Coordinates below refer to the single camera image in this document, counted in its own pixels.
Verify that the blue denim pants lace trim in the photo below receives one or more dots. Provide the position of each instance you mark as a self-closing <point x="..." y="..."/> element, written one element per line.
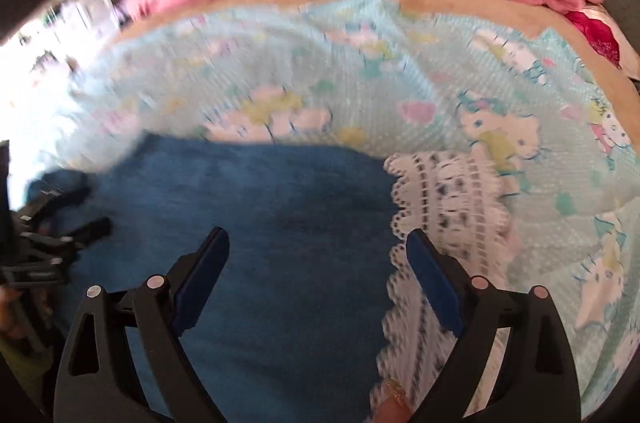
<point x="316" y="305"/>

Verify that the person's right hand thumb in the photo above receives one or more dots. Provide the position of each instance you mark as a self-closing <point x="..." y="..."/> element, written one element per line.
<point x="394" y="409"/>

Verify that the light blue Hello Kitty sheet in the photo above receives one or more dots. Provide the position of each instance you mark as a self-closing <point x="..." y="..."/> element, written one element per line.
<point x="367" y="76"/>

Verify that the red floral pillow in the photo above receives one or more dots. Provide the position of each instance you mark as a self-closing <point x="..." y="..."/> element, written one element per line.
<point x="598" y="34"/>

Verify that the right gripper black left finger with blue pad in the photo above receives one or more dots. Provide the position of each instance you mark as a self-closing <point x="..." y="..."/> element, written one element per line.
<point x="98" y="381"/>

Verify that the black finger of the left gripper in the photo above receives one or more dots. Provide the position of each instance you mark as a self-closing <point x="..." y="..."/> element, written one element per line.
<point x="88" y="234"/>
<point x="46" y="204"/>

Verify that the white drawer chest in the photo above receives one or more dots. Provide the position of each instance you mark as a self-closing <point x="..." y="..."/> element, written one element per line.
<point x="89" y="19"/>

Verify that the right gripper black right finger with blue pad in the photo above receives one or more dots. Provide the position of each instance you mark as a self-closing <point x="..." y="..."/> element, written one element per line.
<point x="537" y="380"/>

